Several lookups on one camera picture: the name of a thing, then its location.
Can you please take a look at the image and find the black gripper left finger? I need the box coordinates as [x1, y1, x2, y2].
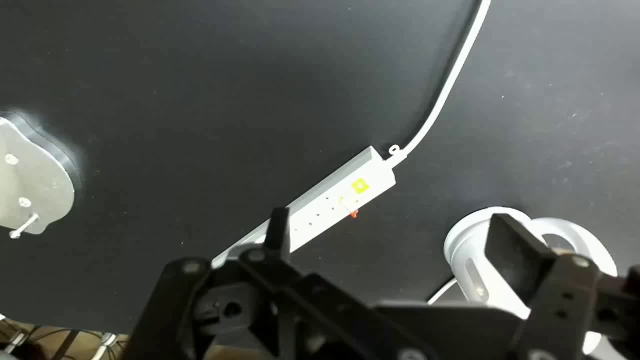
[122, 207, 402, 360]

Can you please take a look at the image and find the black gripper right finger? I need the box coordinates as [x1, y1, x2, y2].
[485, 212, 640, 360]

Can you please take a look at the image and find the white electric kettle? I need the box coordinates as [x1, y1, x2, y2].
[443, 205, 620, 357]

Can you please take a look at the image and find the white power strip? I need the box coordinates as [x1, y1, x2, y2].
[211, 146, 401, 270]

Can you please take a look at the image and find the white kettle cord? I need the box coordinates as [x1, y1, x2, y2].
[426, 276, 464, 308]

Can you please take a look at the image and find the white power strip cable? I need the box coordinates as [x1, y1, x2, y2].
[385, 0, 494, 169]

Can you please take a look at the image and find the white plastic bracket with screws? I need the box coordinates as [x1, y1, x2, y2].
[0, 116, 78, 241]

